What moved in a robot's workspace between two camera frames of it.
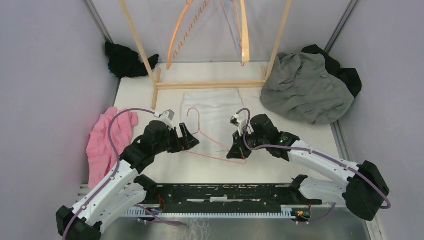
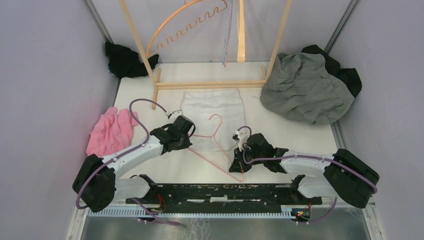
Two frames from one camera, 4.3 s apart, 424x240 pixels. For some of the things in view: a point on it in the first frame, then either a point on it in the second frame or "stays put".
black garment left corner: [123, 62] stays put
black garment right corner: [349, 76] stays put
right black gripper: [238, 150] to [239, 165]
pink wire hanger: [213, 140] to [214, 135]
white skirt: [207, 113] stays put
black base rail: [228, 198] stays put
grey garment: [299, 86] stays put
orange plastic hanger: [187, 33] to [158, 30]
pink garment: [101, 156] stays put
